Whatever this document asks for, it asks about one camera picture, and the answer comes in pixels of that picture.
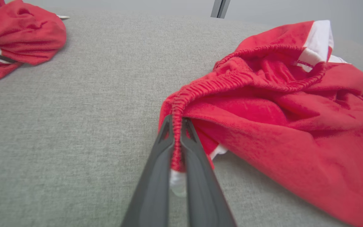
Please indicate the red shorts white side stripe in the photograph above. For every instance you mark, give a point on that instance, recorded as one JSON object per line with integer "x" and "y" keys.
{"x": 279, "y": 126}

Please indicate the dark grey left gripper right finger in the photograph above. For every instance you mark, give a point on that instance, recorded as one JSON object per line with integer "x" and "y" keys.
{"x": 200, "y": 189}

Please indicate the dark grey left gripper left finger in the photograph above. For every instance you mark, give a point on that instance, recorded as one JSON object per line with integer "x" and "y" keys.
{"x": 153, "y": 183}

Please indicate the red Bulls 23 jersey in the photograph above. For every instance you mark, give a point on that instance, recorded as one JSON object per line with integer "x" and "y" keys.
{"x": 20, "y": 34}

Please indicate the grey metal partition post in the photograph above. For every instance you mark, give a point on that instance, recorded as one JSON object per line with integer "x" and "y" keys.
{"x": 220, "y": 8}

